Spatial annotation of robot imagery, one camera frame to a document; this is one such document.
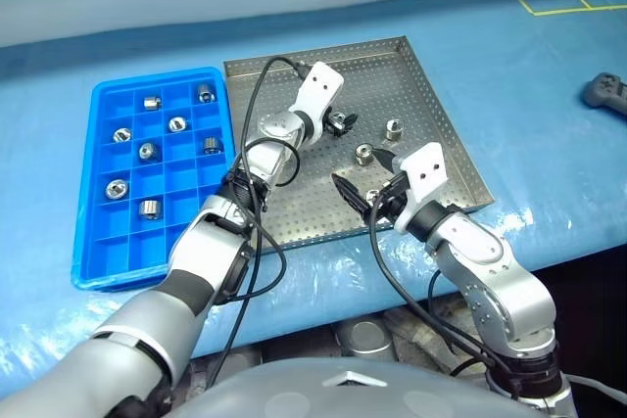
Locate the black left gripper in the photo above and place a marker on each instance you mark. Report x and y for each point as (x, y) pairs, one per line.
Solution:
(327, 130)

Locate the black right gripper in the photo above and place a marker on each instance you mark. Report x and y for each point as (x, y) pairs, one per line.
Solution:
(388, 200)

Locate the metal roller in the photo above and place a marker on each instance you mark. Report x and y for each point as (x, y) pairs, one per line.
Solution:
(153, 103)
(364, 154)
(207, 93)
(122, 134)
(177, 123)
(116, 188)
(211, 145)
(337, 120)
(147, 151)
(149, 208)

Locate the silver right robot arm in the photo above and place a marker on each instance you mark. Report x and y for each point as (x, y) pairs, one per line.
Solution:
(485, 261)

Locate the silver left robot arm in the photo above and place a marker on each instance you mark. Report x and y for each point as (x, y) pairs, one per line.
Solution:
(196, 251)

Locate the metal nut on perforated tray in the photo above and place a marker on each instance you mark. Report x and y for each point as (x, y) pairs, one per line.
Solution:
(393, 129)

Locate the perforated steel tray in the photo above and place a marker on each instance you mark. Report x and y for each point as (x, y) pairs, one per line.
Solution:
(416, 95)

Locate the blue plastic compartment tray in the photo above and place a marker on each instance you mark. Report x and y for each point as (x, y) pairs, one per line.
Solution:
(181, 178)

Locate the grey round cap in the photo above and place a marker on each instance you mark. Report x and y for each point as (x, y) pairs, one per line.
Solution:
(365, 337)

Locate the blue plastic table cover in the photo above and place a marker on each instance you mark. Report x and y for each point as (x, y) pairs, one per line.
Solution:
(539, 144)

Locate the grey robot torso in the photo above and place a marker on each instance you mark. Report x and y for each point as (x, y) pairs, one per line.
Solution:
(323, 388)

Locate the grey handheld controller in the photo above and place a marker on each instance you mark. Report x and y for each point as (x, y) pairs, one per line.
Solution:
(606, 90)

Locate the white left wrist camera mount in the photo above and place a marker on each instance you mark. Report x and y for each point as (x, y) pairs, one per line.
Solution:
(318, 92)

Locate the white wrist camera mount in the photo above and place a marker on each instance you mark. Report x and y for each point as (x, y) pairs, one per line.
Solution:
(318, 92)
(423, 173)

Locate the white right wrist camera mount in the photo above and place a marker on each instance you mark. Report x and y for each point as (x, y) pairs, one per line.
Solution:
(423, 173)

